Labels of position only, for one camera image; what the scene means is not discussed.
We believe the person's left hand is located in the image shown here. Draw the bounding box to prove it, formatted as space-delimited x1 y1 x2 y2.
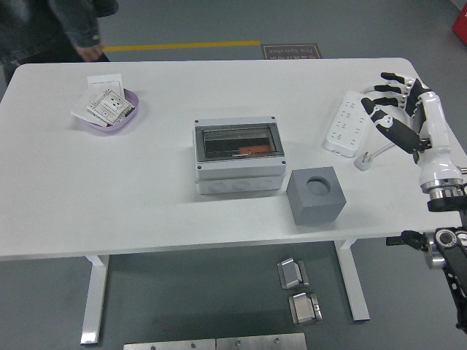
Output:
79 42 105 61

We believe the grey junction box clear lid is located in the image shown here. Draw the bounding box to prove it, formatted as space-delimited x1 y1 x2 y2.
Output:
192 115 287 195

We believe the person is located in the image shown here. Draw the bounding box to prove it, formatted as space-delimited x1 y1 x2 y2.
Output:
0 0 120 74

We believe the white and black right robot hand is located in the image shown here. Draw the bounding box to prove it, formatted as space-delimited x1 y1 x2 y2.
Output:
360 71 463 185

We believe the white socket with printed label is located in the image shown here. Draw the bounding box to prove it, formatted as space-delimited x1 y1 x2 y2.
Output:
86 88 136 128

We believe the flat metal plate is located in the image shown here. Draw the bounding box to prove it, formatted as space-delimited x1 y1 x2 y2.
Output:
215 332 307 350

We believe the red object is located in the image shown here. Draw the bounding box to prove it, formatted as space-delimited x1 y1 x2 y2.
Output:
451 9 467 40

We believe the white power strip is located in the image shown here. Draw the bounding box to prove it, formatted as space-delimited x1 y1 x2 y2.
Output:
323 90 377 158

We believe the small metal block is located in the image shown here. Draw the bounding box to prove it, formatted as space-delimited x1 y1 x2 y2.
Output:
277 257 310 290
287 291 324 326

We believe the white table leg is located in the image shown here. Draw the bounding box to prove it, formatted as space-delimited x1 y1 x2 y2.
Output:
333 238 371 322
80 254 110 346

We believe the white wall switch plate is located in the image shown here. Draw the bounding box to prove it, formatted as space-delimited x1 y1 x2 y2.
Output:
86 74 125 98

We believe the orange cylinder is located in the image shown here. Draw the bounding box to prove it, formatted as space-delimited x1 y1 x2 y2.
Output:
239 145 271 156

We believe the grey cube with round hole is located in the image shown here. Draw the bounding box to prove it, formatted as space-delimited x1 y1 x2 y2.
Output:
286 166 347 226

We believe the purple plastic tray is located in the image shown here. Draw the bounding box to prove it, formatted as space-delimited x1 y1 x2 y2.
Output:
74 87 142 136

